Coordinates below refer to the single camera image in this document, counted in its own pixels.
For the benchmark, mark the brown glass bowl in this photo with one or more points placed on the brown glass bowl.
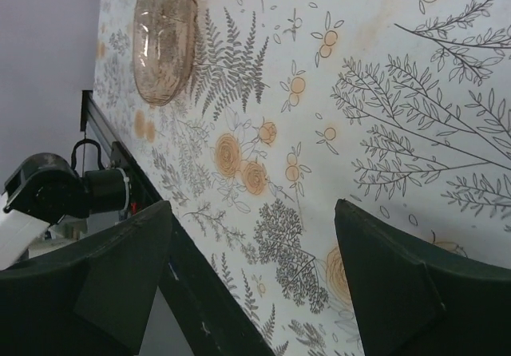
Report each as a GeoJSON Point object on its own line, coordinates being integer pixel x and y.
{"type": "Point", "coordinates": [163, 47]}

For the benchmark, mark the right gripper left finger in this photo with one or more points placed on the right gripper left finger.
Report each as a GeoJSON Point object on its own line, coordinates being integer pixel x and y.
{"type": "Point", "coordinates": [92, 297]}

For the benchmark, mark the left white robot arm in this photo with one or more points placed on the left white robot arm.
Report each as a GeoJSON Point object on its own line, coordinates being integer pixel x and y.
{"type": "Point", "coordinates": [46, 188]}

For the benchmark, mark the black metal base rail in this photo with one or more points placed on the black metal base rail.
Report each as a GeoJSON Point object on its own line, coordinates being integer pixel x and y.
{"type": "Point", "coordinates": [193, 312]}

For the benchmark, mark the floral table mat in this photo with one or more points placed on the floral table mat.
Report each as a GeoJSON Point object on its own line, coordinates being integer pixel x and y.
{"type": "Point", "coordinates": [401, 107]}

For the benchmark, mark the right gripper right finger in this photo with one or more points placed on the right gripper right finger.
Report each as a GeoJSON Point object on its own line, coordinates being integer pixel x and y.
{"type": "Point", "coordinates": [414, 298]}

